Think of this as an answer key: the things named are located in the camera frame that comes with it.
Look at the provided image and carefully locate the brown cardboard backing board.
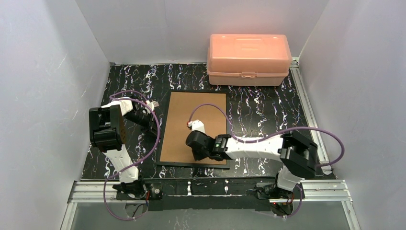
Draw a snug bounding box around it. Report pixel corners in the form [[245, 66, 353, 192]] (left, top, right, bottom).
[[159, 92, 228, 166]]

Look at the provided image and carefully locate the black picture frame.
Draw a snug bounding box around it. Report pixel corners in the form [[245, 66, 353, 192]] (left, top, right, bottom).
[[155, 90, 231, 170]]

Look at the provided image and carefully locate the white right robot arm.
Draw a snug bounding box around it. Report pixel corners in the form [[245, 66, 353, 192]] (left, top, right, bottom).
[[185, 130, 318, 192]]

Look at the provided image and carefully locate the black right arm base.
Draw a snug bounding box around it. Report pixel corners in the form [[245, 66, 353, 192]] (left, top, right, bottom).
[[254, 183, 305, 219]]

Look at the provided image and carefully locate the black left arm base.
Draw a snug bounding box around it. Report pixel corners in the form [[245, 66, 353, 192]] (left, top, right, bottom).
[[113, 180, 163, 201]]

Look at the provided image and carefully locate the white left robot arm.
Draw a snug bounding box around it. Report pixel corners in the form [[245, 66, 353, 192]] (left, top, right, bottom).
[[89, 97, 160, 184]]

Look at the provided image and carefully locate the pink plastic storage box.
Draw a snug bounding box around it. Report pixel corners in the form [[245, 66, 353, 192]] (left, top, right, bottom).
[[207, 34, 292, 86]]

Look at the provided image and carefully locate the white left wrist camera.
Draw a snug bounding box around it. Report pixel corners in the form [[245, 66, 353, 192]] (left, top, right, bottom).
[[146, 100, 159, 111]]

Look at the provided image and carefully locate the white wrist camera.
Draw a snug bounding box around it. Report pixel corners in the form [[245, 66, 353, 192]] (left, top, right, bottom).
[[146, 100, 159, 111], [187, 119, 205, 134]]

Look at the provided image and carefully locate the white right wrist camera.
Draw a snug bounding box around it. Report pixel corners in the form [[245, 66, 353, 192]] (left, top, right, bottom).
[[187, 119, 205, 134]]

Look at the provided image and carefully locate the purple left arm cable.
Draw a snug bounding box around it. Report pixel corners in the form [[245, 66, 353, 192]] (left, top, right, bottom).
[[103, 90, 161, 221]]

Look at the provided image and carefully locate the aluminium front rail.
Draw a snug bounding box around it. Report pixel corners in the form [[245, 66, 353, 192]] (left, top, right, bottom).
[[68, 179, 353, 203]]

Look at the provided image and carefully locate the aluminium rail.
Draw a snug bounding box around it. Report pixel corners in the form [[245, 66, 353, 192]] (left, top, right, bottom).
[[290, 57, 330, 164], [68, 179, 353, 203]]

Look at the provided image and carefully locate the aluminium right rail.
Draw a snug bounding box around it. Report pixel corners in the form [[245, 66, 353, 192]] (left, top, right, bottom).
[[290, 57, 330, 164]]

